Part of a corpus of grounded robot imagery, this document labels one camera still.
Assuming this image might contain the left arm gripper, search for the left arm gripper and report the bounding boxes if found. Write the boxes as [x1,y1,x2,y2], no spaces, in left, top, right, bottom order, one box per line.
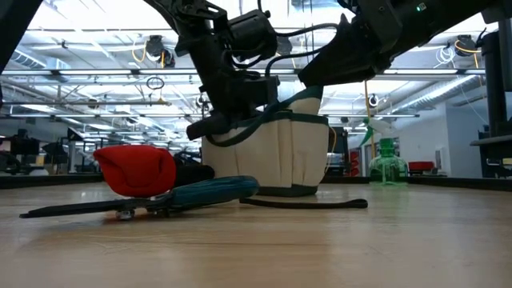
[186,8,281,141]

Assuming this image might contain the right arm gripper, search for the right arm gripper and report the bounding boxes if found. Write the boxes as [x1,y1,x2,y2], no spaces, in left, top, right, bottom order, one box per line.
[298,0,406,87]

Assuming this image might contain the green-handled snips with strap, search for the green-handled snips with strap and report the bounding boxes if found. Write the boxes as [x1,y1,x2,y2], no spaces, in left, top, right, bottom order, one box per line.
[18,174,369,222]

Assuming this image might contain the cream canvas green-trimmed garden bag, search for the cream canvas green-trimmed garden bag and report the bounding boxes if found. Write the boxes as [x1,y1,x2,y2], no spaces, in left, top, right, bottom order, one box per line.
[201,86,331,198]

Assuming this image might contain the red and black garden glove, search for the red and black garden glove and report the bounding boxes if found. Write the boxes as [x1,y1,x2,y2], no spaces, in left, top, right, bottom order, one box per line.
[93,144,216,199]

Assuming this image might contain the green plastic spray bottle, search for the green plastic spray bottle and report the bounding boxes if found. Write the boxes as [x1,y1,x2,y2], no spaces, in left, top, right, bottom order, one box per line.
[357,115,410,186]

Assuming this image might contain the red cabinet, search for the red cabinet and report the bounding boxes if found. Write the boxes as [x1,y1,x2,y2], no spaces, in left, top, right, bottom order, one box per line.
[349,150,361,178]

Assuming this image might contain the dark robot workstation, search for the dark robot workstation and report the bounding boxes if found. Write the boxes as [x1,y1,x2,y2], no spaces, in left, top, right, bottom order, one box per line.
[0,127,41,177]
[42,126,95,175]

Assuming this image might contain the long yellow hanging cable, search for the long yellow hanging cable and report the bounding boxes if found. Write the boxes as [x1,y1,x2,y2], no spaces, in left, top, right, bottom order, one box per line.
[362,79,377,141]

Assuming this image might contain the black hanging cable loop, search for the black hanging cable loop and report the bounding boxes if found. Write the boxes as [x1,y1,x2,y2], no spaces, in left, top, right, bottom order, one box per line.
[146,75,166,91]

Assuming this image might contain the thin yellow cable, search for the thin yellow cable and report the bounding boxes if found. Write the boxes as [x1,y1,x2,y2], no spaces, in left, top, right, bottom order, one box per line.
[326,126,338,173]

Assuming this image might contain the black aluminium table frame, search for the black aluminium table frame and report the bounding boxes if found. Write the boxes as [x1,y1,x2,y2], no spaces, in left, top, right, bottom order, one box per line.
[0,174,512,192]

